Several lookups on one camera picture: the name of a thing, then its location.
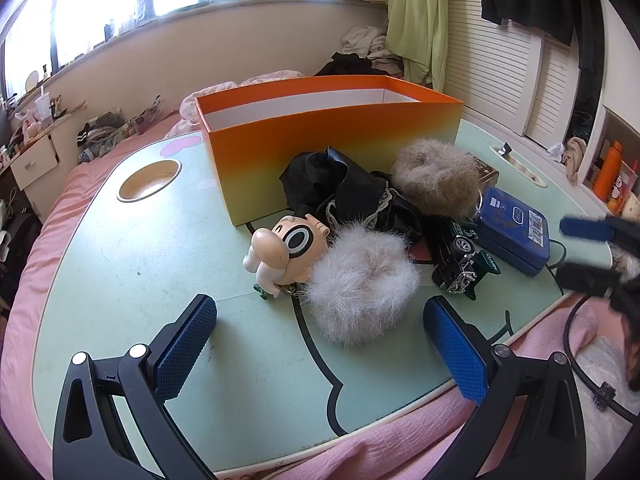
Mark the cartoon boy figurine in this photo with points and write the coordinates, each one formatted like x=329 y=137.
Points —
x=280 y=247

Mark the plastic cup with straw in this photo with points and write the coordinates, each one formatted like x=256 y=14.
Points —
x=42 y=110

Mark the striped clothes heap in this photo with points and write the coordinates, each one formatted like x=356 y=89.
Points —
x=110 y=132

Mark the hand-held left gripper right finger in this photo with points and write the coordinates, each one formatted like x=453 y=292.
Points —
x=457 y=352

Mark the light green curtain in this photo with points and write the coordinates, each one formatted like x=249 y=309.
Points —
x=417 y=15

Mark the black lace-trimmed cloth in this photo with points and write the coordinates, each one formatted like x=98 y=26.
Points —
x=325 y=180

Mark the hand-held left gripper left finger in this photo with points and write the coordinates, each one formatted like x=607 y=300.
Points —
x=185 y=347

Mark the orange gradient cardboard box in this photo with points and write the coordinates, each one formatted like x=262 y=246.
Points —
x=300 y=135

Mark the white clothes pile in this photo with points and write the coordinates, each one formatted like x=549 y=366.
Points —
x=370 y=42

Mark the orange bottle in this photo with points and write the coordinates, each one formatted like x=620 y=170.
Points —
x=607 y=175

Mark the white fuzzy garment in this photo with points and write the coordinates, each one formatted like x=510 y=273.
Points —
x=607 y=435

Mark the brown fur scrunchie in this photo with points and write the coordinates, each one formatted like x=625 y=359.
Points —
x=435 y=177

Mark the white fur scrunchie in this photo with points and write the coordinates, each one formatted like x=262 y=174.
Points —
x=360 y=285

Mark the green cartoon-print desktop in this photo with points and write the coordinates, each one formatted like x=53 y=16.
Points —
x=150 y=260

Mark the pink blanket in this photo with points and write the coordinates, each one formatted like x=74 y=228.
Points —
x=50 y=240

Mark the black candy wrapper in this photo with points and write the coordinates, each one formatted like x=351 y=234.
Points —
x=504 y=149

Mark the green toy car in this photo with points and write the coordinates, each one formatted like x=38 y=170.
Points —
x=460 y=255

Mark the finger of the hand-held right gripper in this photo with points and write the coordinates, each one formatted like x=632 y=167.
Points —
x=587 y=277
x=587 y=227

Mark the dark brown card box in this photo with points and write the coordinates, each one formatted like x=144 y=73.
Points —
x=487 y=172

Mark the black clothes pile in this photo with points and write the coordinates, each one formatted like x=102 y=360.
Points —
x=350 y=65

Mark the white drawer cabinet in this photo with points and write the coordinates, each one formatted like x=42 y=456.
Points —
x=32 y=162

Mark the blue plastic case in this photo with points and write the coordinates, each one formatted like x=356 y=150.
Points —
x=512 y=230

